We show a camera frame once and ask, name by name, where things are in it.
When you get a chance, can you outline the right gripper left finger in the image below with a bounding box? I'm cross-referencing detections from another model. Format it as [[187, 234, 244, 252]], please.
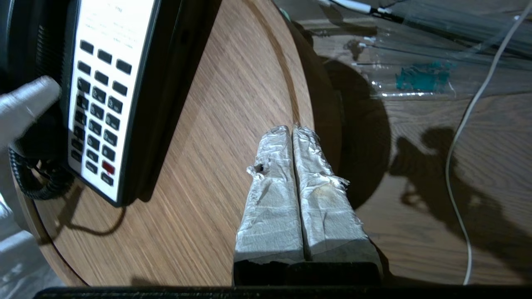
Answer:
[[233, 125, 306, 287]]

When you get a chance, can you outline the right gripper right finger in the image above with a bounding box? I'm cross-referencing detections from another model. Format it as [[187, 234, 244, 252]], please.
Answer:
[[293, 125, 384, 287]]

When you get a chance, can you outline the white cable with black plug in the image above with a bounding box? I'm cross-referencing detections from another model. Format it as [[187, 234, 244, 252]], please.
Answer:
[[319, 0, 406, 22]]

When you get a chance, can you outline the thin white cable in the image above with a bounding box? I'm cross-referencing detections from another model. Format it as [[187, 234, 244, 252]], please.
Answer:
[[445, 12, 532, 286]]

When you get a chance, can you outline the black coiled phone cord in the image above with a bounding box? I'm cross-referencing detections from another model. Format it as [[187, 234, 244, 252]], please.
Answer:
[[8, 146, 76, 201]]

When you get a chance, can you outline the black phone handset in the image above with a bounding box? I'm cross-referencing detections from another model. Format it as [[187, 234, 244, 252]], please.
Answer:
[[0, 0, 80, 167]]

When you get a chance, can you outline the thin black phone line cable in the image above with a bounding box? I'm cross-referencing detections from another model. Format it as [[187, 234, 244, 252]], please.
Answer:
[[62, 206, 127, 237]]

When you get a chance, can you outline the clear plastic sheet teal print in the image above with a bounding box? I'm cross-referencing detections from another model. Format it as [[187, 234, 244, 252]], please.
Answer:
[[352, 0, 532, 99]]

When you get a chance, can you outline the black and white desk phone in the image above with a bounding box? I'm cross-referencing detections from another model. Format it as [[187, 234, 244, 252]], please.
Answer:
[[58, 0, 222, 208]]

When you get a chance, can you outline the round wooden table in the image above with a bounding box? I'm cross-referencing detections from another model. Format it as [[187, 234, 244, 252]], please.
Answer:
[[12, 0, 345, 287]]

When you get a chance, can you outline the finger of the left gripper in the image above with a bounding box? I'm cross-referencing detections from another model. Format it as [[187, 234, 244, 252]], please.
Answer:
[[0, 76, 62, 151]]

